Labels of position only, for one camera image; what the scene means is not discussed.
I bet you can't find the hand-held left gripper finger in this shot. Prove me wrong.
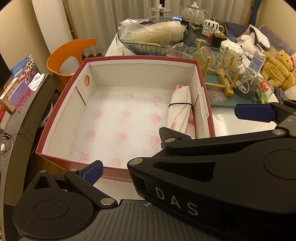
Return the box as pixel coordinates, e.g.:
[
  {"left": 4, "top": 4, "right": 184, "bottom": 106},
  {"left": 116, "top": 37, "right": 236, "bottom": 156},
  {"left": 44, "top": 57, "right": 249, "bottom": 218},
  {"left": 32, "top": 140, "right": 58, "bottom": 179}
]
[{"left": 30, "top": 159, "right": 117, "bottom": 209}]

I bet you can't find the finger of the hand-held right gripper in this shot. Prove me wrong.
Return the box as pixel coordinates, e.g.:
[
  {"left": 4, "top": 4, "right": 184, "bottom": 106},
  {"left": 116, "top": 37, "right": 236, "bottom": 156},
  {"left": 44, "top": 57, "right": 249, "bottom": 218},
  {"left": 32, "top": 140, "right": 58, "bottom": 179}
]
[
  {"left": 234, "top": 100, "right": 296, "bottom": 129},
  {"left": 127, "top": 127, "right": 289, "bottom": 183}
]

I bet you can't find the black rubber band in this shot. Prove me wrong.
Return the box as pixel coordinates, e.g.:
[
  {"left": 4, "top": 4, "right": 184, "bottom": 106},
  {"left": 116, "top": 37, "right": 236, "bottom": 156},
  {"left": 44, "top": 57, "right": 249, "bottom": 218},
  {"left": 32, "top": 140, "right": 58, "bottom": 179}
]
[{"left": 168, "top": 102, "right": 194, "bottom": 109}]

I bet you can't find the white printed shopping bag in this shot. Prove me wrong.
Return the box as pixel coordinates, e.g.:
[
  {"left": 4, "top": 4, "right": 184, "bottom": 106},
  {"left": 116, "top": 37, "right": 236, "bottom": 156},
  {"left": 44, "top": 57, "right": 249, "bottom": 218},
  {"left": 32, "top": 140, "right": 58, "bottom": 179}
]
[{"left": 166, "top": 85, "right": 197, "bottom": 139}]

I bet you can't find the red cardboard box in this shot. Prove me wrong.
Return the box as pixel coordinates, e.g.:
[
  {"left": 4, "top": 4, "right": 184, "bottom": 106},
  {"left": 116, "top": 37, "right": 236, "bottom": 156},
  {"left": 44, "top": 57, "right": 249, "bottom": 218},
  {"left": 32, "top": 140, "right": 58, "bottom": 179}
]
[{"left": 35, "top": 57, "right": 216, "bottom": 184}]

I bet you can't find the teal tray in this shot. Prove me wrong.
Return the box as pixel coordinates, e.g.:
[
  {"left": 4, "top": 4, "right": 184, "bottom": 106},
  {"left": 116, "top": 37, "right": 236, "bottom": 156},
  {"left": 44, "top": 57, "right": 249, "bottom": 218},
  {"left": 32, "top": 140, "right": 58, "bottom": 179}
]
[{"left": 190, "top": 44, "right": 281, "bottom": 108}]

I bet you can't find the orange toy in clear case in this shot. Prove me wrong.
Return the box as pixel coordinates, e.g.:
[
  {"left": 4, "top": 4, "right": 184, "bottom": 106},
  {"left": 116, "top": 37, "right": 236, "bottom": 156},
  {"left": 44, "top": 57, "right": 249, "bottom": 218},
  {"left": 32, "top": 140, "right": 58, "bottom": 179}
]
[{"left": 259, "top": 81, "right": 275, "bottom": 103}]

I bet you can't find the grey glass pitcher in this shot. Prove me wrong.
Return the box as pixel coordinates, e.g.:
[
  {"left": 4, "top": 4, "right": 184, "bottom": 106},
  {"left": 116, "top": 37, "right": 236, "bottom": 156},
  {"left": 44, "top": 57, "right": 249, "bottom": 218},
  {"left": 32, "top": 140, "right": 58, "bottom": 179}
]
[{"left": 235, "top": 67, "right": 262, "bottom": 102}]

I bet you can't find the yellow muscular cat plush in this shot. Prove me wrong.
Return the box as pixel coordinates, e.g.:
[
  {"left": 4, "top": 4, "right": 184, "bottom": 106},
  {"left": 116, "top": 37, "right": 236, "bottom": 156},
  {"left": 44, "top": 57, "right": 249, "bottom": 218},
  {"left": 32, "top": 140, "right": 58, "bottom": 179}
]
[{"left": 262, "top": 50, "right": 296, "bottom": 90}]

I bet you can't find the milk carton with straw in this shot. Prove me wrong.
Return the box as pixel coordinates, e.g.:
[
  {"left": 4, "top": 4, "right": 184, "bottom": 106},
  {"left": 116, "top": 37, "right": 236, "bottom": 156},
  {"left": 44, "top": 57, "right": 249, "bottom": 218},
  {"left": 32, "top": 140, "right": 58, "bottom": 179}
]
[{"left": 251, "top": 50, "right": 265, "bottom": 73}]

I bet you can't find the clear glass cup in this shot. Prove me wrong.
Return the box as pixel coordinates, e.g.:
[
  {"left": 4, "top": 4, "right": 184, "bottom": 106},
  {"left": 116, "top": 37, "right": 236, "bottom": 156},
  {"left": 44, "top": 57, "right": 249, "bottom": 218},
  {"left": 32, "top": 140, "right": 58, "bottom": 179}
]
[
  {"left": 198, "top": 46, "right": 219, "bottom": 70},
  {"left": 216, "top": 50, "right": 242, "bottom": 78}
]

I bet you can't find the red-printed white tissue paper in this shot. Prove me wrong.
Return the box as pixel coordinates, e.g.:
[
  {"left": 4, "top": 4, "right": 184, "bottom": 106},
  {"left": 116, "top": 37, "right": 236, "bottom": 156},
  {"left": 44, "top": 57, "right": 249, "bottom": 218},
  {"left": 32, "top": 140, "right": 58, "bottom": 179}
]
[{"left": 67, "top": 87, "right": 178, "bottom": 167}]

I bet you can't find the wooden cup rack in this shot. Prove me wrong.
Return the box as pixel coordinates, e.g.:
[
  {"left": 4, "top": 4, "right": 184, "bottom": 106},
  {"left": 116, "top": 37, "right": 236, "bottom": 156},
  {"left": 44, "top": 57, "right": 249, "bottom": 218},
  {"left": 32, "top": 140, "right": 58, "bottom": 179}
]
[{"left": 194, "top": 39, "right": 244, "bottom": 98}]

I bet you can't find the white lidded pot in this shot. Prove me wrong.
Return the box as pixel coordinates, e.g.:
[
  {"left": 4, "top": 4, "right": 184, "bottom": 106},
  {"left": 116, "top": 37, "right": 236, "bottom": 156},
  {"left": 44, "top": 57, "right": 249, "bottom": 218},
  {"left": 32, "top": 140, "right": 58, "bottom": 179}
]
[{"left": 220, "top": 40, "right": 244, "bottom": 61}]

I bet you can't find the white round appliance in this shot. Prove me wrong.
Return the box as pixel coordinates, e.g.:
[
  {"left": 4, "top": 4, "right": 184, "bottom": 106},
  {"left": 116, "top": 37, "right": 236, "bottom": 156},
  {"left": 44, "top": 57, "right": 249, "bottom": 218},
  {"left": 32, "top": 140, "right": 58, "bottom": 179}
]
[{"left": 38, "top": 104, "right": 55, "bottom": 127}]

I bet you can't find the grey white quilted cloth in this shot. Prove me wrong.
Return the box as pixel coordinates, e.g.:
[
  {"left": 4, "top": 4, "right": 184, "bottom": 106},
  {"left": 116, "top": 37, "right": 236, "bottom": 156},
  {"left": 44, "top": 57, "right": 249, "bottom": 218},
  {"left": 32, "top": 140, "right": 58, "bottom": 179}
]
[{"left": 248, "top": 24, "right": 271, "bottom": 49}]

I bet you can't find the grey sofa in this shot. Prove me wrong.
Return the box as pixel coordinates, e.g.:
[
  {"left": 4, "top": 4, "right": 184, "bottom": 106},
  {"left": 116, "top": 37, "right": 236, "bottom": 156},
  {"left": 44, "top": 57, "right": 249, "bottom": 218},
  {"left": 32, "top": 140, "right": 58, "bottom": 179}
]
[{"left": 259, "top": 25, "right": 296, "bottom": 57}]

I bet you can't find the dark cabinet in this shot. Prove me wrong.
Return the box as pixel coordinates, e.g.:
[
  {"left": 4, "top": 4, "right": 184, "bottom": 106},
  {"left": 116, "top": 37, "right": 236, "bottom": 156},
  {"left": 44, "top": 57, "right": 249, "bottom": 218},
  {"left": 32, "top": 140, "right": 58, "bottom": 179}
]
[{"left": 0, "top": 73, "right": 62, "bottom": 232}]

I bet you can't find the dark blue cushion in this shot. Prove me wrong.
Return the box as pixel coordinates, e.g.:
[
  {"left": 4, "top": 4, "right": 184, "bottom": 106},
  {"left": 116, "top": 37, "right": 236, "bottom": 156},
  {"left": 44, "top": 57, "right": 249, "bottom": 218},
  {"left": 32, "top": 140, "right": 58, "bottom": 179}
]
[{"left": 224, "top": 22, "right": 250, "bottom": 43}]

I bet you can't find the glass measuring cup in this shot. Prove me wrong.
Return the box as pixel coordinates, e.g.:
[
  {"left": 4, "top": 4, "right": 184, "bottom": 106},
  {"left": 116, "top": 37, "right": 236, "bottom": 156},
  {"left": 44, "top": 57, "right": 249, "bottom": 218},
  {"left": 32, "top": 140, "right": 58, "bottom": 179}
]
[{"left": 189, "top": 22, "right": 216, "bottom": 45}]

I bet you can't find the black white striped mug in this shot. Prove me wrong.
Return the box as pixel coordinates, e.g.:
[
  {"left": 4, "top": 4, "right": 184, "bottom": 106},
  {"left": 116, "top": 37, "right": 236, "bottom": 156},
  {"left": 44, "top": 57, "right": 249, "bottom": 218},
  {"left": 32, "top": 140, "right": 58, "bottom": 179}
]
[{"left": 205, "top": 20, "right": 225, "bottom": 35}]

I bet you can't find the blue curtain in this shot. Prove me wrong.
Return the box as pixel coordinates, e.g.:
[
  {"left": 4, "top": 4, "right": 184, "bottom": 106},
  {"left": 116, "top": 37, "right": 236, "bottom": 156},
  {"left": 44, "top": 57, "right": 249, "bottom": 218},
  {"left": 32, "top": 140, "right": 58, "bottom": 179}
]
[{"left": 248, "top": 0, "right": 263, "bottom": 25}]

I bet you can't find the desk calendar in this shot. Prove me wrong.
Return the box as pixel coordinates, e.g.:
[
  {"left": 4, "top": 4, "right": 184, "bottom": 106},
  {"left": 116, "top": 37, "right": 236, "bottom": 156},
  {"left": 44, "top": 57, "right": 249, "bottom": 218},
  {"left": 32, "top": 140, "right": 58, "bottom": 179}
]
[{"left": 8, "top": 80, "right": 32, "bottom": 112}]

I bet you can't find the white crumpled tissue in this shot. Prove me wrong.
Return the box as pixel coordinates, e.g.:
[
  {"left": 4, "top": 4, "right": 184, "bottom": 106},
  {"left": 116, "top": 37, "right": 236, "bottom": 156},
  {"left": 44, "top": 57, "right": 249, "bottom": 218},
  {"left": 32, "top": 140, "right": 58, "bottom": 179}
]
[{"left": 29, "top": 73, "right": 45, "bottom": 91}]

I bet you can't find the glass teapot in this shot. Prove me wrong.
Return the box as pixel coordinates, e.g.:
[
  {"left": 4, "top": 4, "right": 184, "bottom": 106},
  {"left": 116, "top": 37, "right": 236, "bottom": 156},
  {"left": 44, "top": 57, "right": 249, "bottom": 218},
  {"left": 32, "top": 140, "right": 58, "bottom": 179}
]
[{"left": 181, "top": 2, "right": 210, "bottom": 24}]

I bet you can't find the glass pot with lid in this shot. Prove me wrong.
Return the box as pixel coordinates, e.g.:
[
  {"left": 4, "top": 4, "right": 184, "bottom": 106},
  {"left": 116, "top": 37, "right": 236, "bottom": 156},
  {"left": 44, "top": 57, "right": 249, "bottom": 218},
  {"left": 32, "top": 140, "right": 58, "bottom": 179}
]
[{"left": 147, "top": 4, "right": 176, "bottom": 24}]

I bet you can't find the red flower postcard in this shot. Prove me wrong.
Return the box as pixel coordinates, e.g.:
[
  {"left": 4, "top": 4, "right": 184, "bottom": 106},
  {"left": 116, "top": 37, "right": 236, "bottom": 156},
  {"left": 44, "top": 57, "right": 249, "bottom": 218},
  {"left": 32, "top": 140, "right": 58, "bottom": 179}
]
[{"left": 10, "top": 54, "right": 40, "bottom": 82}]

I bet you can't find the orange chair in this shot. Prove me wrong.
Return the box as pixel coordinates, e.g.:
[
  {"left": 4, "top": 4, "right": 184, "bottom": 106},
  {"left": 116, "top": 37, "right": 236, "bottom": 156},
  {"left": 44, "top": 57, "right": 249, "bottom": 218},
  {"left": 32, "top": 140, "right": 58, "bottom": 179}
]
[{"left": 46, "top": 38, "right": 96, "bottom": 81}]

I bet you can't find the white sheer curtain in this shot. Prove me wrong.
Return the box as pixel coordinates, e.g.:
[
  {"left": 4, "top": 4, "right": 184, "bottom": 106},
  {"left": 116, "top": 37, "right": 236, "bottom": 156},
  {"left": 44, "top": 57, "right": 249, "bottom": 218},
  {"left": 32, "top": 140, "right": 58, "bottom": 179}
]
[{"left": 66, "top": 0, "right": 251, "bottom": 58}]

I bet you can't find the white standing air conditioner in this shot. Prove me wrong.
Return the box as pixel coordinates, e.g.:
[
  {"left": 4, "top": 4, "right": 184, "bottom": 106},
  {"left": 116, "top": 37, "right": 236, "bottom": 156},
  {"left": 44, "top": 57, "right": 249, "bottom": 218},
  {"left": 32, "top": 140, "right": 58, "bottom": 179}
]
[{"left": 31, "top": 0, "right": 73, "bottom": 55}]

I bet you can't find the black wire basket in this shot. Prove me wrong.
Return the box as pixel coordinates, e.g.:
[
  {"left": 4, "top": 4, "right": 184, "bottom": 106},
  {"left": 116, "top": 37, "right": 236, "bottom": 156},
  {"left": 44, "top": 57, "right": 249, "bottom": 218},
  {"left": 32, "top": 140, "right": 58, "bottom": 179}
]
[{"left": 117, "top": 30, "right": 185, "bottom": 56}]

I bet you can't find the white charger with cable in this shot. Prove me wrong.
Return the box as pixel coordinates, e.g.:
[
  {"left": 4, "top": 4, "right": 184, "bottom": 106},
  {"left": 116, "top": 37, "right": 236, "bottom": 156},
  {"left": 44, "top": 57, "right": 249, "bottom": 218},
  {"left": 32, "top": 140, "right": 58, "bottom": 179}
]
[{"left": 0, "top": 133, "right": 15, "bottom": 161}]

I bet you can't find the white photo frame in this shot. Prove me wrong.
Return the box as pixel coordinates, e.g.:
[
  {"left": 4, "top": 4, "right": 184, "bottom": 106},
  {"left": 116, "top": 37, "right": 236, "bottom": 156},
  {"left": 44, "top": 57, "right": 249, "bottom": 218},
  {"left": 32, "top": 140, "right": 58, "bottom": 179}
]
[{"left": 0, "top": 77, "right": 20, "bottom": 106}]

